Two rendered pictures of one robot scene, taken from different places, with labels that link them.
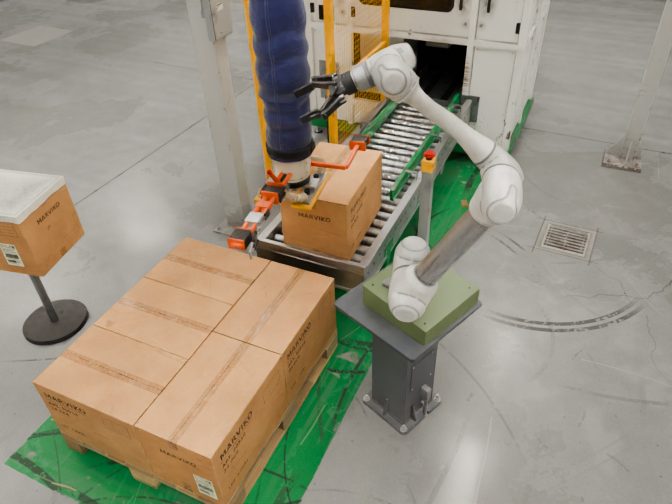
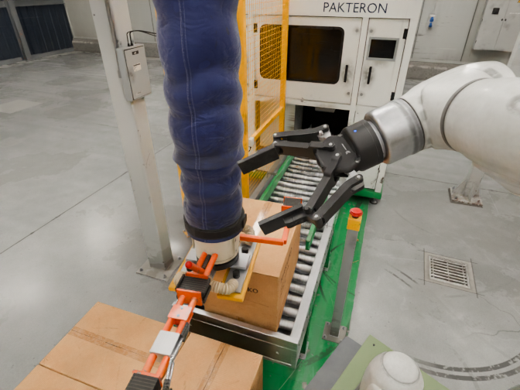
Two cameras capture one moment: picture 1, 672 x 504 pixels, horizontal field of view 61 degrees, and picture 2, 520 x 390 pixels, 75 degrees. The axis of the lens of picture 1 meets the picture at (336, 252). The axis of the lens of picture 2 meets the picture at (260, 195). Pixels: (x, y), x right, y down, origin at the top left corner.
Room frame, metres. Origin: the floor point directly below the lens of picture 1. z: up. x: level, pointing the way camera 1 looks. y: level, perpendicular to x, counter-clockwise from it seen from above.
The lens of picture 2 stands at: (1.39, 0.15, 2.09)
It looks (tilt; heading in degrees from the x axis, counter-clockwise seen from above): 32 degrees down; 353
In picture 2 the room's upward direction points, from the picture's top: straight up
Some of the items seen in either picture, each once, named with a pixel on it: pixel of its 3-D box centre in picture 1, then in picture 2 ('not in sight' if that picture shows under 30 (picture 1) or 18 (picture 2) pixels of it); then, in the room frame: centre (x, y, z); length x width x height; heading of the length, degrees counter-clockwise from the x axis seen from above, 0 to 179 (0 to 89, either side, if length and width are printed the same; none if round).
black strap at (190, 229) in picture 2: (290, 144); (215, 217); (2.44, 0.19, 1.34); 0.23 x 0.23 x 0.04
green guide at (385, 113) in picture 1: (366, 128); (272, 178); (4.03, -0.28, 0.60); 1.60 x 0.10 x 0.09; 154
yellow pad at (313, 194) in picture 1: (311, 186); (241, 264); (2.41, 0.10, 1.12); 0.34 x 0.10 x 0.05; 162
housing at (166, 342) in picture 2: (254, 221); (165, 347); (2.00, 0.34, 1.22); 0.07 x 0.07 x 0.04; 72
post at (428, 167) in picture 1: (423, 230); (343, 282); (2.84, -0.55, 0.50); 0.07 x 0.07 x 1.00; 64
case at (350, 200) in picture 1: (333, 199); (255, 258); (2.84, 0.00, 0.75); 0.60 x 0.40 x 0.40; 157
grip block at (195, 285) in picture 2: (273, 193); (193, 288); (2.21, 0.27, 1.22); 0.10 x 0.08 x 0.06; 72
